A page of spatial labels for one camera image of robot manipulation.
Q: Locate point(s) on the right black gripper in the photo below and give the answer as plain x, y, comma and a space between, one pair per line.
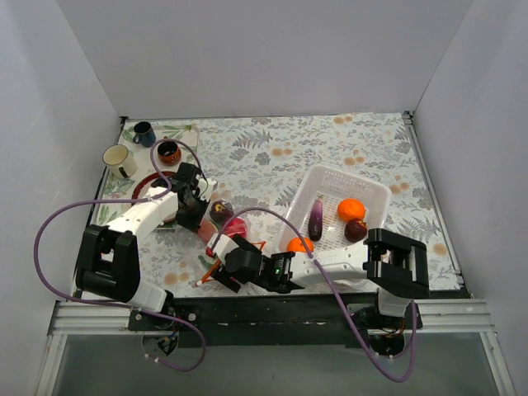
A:
225, 276

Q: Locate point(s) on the white perforated plastic basket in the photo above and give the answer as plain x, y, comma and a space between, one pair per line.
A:
334, 186

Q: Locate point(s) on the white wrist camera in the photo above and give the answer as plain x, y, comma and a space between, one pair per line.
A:
219, 246
207, 187

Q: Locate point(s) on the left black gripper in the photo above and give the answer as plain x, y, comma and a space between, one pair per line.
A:
191, 219

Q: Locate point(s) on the fake watermelon slice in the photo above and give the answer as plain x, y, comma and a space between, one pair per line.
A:
206, 230

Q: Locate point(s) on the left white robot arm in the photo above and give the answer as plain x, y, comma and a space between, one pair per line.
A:
108, 259

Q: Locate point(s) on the red fake apple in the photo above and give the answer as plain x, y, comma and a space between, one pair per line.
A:
236, 227

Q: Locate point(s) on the dark purple fake fruit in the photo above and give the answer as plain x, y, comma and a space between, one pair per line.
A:
221, 211

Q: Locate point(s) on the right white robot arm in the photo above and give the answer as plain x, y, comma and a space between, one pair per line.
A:
395, 263

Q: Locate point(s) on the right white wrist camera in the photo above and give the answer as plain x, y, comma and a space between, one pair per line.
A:
219, 246

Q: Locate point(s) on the clear zip top bag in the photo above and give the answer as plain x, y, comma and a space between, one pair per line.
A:
216, 272

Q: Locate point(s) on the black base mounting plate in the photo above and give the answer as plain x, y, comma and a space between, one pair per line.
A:
285, 320

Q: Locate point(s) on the brown orange small cup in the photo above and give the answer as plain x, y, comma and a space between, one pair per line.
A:
169, 153

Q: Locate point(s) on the red rimmed plate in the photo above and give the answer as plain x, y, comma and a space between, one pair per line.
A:
141, 190

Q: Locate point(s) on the purple fake eggplant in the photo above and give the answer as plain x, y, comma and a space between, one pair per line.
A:
315, 224

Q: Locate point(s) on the floral patterned tablecloth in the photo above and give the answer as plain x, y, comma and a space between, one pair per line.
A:
261, 161

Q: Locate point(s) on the orange fake mandarin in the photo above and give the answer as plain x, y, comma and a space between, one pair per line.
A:
350, 209

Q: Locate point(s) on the cream enamel mug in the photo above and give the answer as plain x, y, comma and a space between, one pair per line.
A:
120, 161

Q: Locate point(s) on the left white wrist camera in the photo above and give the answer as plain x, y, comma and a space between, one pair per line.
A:
207, 187

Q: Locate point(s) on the leaf patterned serving tray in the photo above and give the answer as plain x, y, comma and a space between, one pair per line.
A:
117, 189

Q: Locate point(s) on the aluminium frame rail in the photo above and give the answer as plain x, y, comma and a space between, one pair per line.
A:
437, 315

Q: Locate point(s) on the dark blue mug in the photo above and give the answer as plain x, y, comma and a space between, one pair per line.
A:
144, 134

